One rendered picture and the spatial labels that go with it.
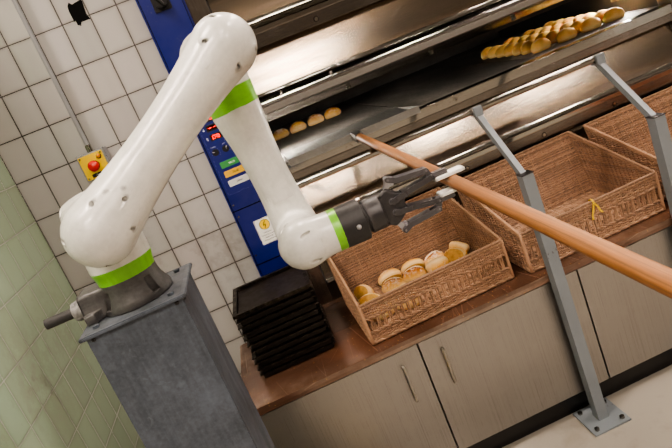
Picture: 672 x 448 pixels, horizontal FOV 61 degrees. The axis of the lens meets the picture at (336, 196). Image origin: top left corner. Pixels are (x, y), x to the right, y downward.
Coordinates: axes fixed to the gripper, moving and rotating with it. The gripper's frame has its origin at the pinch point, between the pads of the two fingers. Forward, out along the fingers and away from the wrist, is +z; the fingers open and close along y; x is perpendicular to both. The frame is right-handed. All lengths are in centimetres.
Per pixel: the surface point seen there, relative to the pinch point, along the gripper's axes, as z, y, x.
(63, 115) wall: -96, -49, -106
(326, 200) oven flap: -19, 19, -106
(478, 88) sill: 56, 1, -108
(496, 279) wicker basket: 22, 57, -60
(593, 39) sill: 109, 0, -108
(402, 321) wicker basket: -14, 56, -58
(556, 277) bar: 37, 59, -48
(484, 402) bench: 2, 94, -53
